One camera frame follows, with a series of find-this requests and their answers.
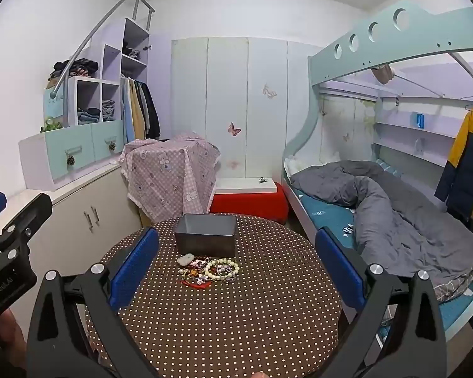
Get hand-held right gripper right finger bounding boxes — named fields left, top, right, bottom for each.
left=314, top=227, right=448, bottom=378

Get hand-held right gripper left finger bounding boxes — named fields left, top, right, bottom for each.
left=26, top=226, right=160, bottom=378

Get pile of bead bracelets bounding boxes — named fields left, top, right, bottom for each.
left=177, top=254, right=241, bottom=288

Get person's left hand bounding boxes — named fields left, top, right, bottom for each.
left=0, top=311, right=26, bottom=378

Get beige low cabinet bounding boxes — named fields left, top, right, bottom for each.
left=12, top=161, right=143, bottom=284

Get teal bedsheet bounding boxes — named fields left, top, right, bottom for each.
left=289, top=187, right=473, bottom=337

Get grey duvet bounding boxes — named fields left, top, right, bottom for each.
left=289, top=160, right=473, bottom=290

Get wide teal drawer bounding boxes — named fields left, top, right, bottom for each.
left=45, top=129, right=93, bottom=180

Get pink checked bear cloth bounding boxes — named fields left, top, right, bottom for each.
left=119, top=133, right=221, bottom=225

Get green plant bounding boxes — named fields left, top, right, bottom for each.
left=40, top=117, right=64, bottom=134

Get red ottoman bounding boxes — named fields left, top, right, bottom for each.
left=210, top=183, right=289, bottom=225

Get brown polka dot tablecloth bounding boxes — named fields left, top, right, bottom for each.
left=85, top=213, right=343, bottom=378

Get narrow teal drawer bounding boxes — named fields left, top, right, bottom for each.
left=91, top=121, right=125, bottom=162

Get folded jeans stack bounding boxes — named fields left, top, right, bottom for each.
left=78, top=107, right=102, bottom=123

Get white board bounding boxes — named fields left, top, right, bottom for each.
left=215, top=177, right=278, bottom=194

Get light blue hanging garment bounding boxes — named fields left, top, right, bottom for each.
left=122, top=79, right=137, bottom=144

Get beige hanging garment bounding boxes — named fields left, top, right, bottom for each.
left=131, top=81, right=146, bottom=140

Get dark hanging coats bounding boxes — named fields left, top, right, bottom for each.
left=140, top=81, right=161, bottom=139

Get pile of dark clothes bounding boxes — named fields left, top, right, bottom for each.
left=49, top=58, right=99, bottom=78

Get yellow and navy jacket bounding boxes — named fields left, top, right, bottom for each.
left=434, top=100, right=473, bottom=237

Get white stepped shelf cabinet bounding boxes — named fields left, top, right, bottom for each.
left=18, top=18, right=152, bottom=192

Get white wardrobe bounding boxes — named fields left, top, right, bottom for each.
left=170, top=36, right=324, bottom=184

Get beige hanging cloth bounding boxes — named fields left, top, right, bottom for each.
left=371, top=64, right=395, bottom=84

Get grey metal handrail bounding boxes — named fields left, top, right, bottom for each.
left=49, top=0, right=155, bottom=99

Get white wall shelf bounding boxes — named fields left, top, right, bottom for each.
left=372, top=96, right=464, bottom=166

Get teal bunk bed frame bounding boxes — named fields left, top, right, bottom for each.
left=282, top=0, right=473, bottom=343

